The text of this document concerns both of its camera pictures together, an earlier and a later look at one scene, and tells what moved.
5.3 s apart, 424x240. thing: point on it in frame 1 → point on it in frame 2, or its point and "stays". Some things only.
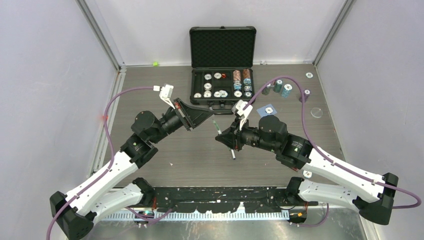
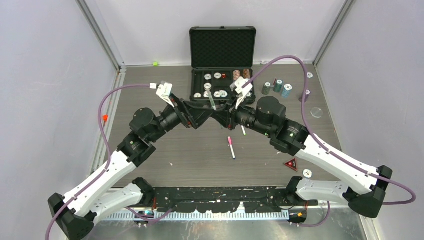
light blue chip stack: [286, 90] stays
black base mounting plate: [222, 200] stays
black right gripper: [232, 137] → [222, 115]
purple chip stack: [307, 92] stays
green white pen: [217, 127] → [210, 98]
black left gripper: [190, 116] stays
